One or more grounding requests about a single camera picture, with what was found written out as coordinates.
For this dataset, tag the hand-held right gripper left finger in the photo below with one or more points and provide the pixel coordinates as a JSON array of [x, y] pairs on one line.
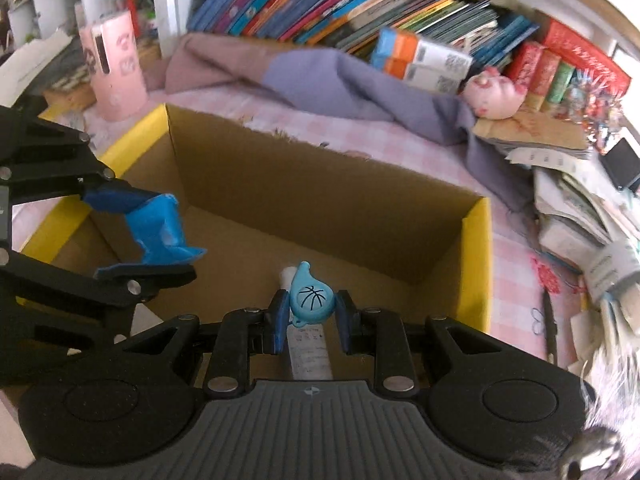
[[280, 322]]

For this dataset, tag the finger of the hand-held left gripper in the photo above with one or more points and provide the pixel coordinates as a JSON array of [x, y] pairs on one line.
[[115, 285], [107, 197]]

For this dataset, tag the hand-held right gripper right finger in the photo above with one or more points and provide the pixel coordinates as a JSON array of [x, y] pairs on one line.
[[344, 322]]

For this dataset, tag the light blue basketball whistle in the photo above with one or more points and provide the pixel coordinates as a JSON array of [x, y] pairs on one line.
[[311, 295]]

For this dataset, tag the white glue bottle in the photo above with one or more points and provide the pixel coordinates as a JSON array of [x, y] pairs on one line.
[[310, 355]]

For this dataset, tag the blue plastic piece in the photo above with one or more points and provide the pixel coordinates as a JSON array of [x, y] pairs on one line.
[[160, 230]]

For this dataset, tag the yellow cardboard box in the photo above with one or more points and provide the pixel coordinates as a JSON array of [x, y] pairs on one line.
[[320, 200]]

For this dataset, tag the wooden chess box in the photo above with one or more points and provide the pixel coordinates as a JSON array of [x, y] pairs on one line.
[[62, 96]]

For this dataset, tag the pink cylindrical desk device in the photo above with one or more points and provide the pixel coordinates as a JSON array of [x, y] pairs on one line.
[[117, 65]]

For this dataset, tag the stack of white papers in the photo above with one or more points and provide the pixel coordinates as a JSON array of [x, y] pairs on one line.
[[30, 67]]

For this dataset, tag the white shelf unit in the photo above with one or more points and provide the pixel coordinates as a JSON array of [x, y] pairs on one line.
[[165, 10]]

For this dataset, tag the black marker pen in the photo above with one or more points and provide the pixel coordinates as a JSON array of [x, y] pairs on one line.
[[550, 330]]

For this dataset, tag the pink and purple cloth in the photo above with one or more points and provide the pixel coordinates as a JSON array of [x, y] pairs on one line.
[[320, 80]]

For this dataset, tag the orange blue white carton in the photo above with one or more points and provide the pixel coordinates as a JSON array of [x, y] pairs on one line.
[[425, 50], [425, 80]]

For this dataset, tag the pile of papers and books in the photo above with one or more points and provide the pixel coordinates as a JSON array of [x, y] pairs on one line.
[[590, 220]]

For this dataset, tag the pink pig plush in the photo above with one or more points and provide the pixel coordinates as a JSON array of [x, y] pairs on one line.
[[492, 95]]

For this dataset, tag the fluffy white coat sleeve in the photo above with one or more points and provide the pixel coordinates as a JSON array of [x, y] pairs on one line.
[[592, 455]]

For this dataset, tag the row of leaning books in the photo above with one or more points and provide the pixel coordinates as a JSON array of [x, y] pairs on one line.
[[340, 5]]

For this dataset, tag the row of small upright books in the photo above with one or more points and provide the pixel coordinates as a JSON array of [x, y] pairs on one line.
[[542, 77]]

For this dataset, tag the black phone stand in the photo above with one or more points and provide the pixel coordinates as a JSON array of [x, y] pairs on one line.
[[622, 162]]

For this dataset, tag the colourful acrylic figure stands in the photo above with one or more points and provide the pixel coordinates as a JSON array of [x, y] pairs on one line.
[[595, 107]]

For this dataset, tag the thick red dictionary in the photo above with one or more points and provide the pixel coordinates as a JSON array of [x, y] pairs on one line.
[[585, 55]]

